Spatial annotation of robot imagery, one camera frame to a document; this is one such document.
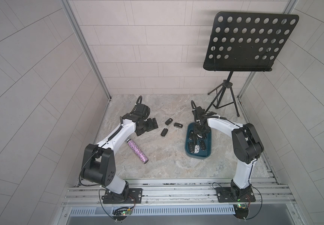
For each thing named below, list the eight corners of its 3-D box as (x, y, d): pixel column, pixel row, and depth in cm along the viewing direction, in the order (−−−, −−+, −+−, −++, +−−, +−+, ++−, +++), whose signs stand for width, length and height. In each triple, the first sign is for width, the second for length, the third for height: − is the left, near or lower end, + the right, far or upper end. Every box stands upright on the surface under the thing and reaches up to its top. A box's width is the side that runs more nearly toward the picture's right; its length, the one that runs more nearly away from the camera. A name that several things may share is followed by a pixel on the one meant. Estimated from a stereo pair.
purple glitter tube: (144, 164, 83) (143, 162, 80) (127, 143, 92) (126, 140, 89) (148, 160, 85) (148, 158, 82) (131, 140, 93) (130, 137, 90)
